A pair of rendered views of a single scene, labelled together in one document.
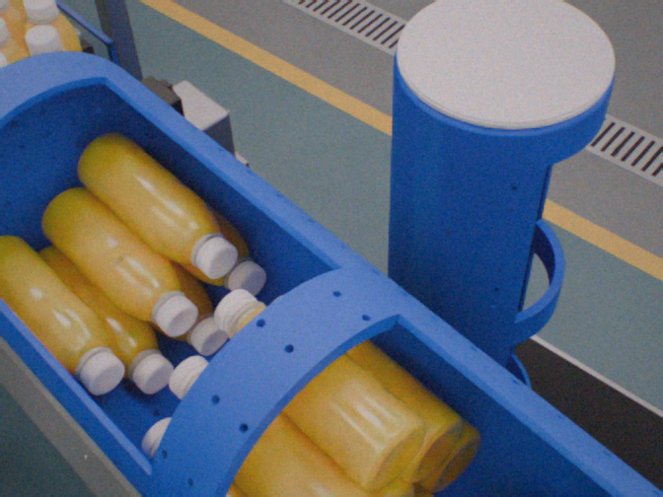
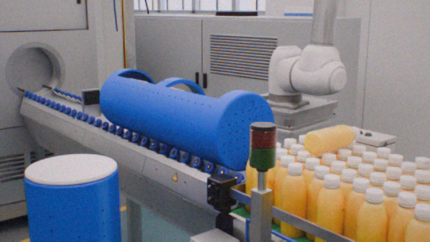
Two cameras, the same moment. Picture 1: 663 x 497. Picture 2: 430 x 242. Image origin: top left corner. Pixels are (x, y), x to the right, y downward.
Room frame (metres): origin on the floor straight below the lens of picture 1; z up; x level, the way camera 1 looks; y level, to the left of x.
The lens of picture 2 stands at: (2.45, 0.29, 1.53)
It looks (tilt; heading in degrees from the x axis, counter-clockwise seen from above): 13 degrees down; 183
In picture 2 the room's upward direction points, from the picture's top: straight up
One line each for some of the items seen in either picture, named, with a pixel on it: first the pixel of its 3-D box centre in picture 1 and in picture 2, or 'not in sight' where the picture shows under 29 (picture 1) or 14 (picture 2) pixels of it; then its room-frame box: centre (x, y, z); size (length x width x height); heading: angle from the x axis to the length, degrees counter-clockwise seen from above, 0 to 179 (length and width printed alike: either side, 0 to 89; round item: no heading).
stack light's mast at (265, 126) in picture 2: not in sight; (262, 157); (1.32, 0.35, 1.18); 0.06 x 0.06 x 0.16
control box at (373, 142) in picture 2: not in sight; (361, 146); (0.76, 0.72, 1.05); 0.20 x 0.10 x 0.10; 42
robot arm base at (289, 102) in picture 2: not in sight; (281, 98); (0.13, 0.49, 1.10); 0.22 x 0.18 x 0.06; 60
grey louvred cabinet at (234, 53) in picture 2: not in sight; (223, 103); (-1.68, 0.15, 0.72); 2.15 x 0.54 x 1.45; 48
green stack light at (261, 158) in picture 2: not in sight; (262, 155); (1.32, 0.35, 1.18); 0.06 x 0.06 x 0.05
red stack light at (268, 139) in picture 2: not in sight; (263, 136); (1.32, 0.35, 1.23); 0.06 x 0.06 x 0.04
